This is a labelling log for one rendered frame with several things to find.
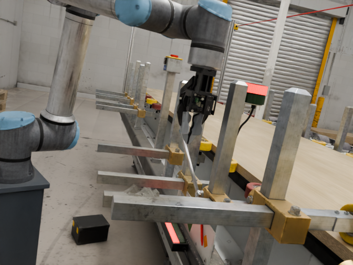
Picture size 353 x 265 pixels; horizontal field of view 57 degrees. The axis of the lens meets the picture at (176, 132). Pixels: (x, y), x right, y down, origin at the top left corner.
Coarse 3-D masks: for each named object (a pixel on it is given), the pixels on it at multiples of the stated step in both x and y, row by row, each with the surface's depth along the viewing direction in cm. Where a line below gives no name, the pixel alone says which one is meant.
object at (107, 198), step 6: (108, 192) 77; (114, 192) 78; (120, 192) 78; (102, 198) 78; (108, 198) 76; (174, 198) 81; (180, 198) 82; (186, 198) 83; (192, 198) 83; (198, 198) 84; (204, 198) 85; (102, 204) 76; (108, 204) 76
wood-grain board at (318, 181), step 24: (216, 120) 204; (216, 144) 134; (240, 144) 144; (264, 144) 154; (312, 144) 181; (240, 168) 108; (264, 168) 110; (312, 168) 123; (336, 168) 131; (288, 192) 89; (312, 192) 93; (336, 192) 98; (336, 240) 65
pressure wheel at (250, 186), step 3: (249, 183) 89; (252, 183) 89; (255, 183) 90; (258, 183) 91; (246, 186) 87; (249, 186) 86; (252, 186) 87; (255, 186) 88; (258, 186) 89; (246, 189) 87; (249, 189) 85; (252, 189) 85; (246, 192) 86; (249, 192) 85; (246, 195) 86
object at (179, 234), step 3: (174, 225) 101; (177, 225) 102; (174, 228) 99; (177, 228) 100; (177, 231) 98; (180, 231) 98; (177, 234) 96; (180, 234) 96; (180, 237) 95; (183, 237) 95; (180, 240) 93; (183, 240) 93
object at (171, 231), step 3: (165, 222) 102; (168, 225) 100; (171, 225) 101; (168, 228) 98; (171, 228) 99; (171, 231) 97; (171, 234) 95; (174, 234) 96; (171, 237) 94; (174, 237) 94; (174, 240) 92; (177, 240) 93
